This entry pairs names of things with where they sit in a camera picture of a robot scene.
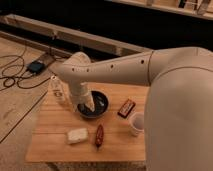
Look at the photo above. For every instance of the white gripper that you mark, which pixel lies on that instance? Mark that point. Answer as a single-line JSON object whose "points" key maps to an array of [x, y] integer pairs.
{"points": [[81, 94]]}

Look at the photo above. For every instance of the dark ceramic bowl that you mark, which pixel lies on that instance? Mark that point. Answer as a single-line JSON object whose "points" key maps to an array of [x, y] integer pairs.
{"points": [[100, 104]]}

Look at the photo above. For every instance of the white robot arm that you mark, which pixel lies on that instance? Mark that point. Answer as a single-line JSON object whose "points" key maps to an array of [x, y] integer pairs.
{"points": [[178, 116]]}

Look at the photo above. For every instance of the red brown snack packet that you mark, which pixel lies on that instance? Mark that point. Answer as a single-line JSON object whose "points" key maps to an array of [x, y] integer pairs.
{"points": [[99, 136]]}

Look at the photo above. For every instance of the clear plastic water bottle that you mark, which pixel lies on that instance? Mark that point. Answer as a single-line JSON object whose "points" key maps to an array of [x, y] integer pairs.
{"points": [[57, 89]]}

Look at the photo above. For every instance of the white sponge block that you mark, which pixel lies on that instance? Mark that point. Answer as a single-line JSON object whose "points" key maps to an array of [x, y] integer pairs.
{"points": [[77, 135]]}

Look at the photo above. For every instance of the red black candy bar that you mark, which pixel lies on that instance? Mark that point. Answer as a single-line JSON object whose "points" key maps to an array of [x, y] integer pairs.
{"points": [[126, 108]]}

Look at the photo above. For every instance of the blue power adapter box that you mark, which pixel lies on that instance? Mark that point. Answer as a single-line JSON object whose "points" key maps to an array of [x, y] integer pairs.
{"points": [[35, 67]]}

